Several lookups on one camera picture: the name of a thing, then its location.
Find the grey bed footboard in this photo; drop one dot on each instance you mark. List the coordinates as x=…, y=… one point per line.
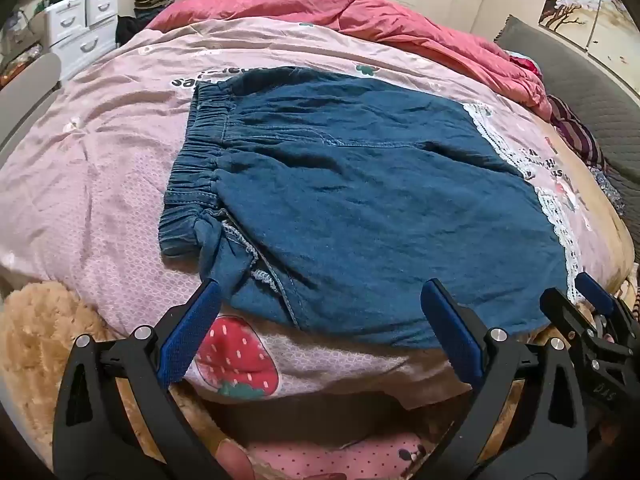
x=25, y=105

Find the blue denim skirt lace hem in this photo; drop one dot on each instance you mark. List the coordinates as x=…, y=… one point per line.
x=350, y=185

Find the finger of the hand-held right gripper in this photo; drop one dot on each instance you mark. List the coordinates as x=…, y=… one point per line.
x=595, y=292
x=565, y=315

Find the tree wall painting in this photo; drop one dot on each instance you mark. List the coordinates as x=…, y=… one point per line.
x=585, y=10

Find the striped maroon cloth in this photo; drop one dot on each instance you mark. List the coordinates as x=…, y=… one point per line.
x=575, y=130

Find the tan bed sheet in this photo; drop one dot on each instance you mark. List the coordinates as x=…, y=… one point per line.
x=595, y=230

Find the red quilt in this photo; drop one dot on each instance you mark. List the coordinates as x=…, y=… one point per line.
x=400, y=30

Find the grey padded headboard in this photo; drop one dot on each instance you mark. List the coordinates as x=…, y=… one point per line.
x=600, y=110

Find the fuzzy tan robe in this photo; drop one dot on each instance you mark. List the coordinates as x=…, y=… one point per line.
x=30, y=340

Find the pile of folded clothes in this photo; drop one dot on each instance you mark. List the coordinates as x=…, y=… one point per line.
x=155, y=2

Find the pink dotted pajama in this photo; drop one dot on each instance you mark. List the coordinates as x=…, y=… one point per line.
x=340, y=460

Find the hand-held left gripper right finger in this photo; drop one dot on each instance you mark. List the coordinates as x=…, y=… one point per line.
x=450, y=322

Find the pink printed blanket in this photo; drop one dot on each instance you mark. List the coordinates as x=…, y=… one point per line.
x=100, y=160

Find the white drawer chest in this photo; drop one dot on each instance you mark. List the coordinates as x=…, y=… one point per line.
x=80, y=25

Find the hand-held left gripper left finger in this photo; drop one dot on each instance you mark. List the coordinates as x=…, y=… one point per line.
x=192, y=325

